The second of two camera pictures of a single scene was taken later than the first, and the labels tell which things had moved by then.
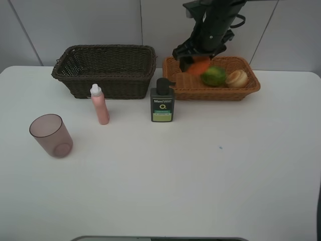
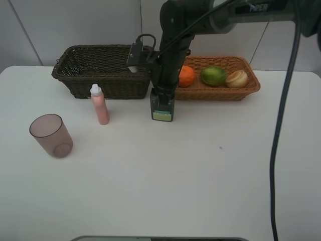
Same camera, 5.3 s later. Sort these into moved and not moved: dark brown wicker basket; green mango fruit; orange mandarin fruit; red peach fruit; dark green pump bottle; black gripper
Moved: orange mandarin fruit; black gripper
Not moved: red peach fruit; green mango fruit; dark green pump bottle; dark brown wicker basket
